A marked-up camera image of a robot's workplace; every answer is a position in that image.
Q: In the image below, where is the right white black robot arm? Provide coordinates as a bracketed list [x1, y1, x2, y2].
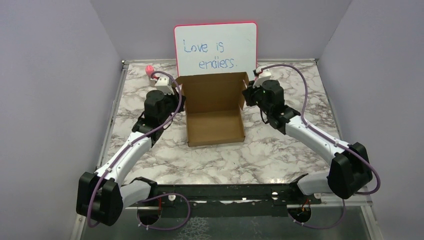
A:
[242, 79, 373, 204]

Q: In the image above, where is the small pink capped bottle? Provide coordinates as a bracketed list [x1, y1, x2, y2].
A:
[145, 65, 157, 81]

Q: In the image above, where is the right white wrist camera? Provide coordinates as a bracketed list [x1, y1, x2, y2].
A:
[253, 66, 272, 88]

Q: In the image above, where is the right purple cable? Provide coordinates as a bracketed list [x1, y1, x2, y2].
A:
[253, 63, 382, 230]

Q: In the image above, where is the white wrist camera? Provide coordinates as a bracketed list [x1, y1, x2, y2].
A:
[154, 75, 174, 95]
[253, 66, 272, 88]

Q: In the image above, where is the white board with pink frame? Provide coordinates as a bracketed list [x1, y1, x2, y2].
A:
[173, 21, 258, 80]

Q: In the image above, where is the brown cardboard box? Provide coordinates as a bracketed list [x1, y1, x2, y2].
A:
[176, 72, 249, 147]

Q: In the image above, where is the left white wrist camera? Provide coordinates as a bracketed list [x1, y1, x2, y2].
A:
[154, 75, 174, 95]

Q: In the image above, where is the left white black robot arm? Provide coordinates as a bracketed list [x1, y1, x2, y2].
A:
[76, 90, 186, 228]

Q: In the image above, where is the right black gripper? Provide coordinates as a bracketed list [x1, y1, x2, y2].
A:
[241, 79, 271, 116]

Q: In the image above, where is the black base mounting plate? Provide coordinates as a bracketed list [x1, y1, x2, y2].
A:
[132, 183, 321, 218]

